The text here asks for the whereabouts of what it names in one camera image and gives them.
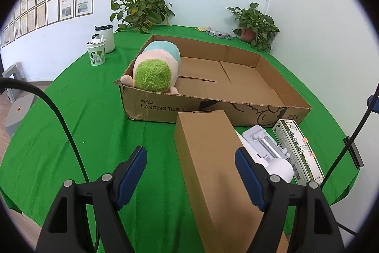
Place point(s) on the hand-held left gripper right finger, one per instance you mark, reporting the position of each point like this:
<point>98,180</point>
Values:
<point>248,176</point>

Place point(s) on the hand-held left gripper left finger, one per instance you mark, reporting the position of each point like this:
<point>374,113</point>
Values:
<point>133,176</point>

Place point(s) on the white rounded plastic item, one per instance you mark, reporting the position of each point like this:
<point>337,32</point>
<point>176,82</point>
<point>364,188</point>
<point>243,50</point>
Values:
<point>279,170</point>

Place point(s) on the white folding phone stand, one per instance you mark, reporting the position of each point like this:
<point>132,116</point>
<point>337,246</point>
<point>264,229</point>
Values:
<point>257,137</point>

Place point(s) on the long brown cardboard box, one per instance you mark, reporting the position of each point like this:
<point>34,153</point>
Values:
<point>207,158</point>

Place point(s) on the large cardboard box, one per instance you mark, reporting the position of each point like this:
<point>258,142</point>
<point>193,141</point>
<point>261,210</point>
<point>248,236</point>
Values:
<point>237,84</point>

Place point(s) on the green and white medicine box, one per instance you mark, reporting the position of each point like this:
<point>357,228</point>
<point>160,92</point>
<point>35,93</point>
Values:
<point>299,149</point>

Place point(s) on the green tablecloth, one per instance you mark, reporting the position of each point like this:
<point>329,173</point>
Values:
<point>74,137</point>

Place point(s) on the green haired plush toy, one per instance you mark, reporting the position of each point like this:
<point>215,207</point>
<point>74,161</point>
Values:
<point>152,75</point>

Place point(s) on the leaf patterned paper cup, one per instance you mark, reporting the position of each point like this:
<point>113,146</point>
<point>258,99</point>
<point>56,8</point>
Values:
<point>97,56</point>

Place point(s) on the grey stool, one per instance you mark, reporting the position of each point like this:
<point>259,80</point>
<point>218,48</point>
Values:
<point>13,75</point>
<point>20,113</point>

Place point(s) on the white canister with black lid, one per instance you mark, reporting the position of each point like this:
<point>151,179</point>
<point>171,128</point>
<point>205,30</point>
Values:
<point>108,38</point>

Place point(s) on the toy car packet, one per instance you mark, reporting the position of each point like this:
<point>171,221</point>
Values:
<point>219,34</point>

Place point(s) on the small potted pothos plant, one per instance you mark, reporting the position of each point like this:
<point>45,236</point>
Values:
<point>254,23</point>

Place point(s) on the yellow flat packet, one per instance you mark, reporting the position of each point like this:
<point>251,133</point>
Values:
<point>203,29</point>

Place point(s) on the large potted pothos plant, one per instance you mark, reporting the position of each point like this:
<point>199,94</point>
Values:
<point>139,8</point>

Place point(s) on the wall of framed certificates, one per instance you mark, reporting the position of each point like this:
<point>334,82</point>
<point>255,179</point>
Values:
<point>68,1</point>

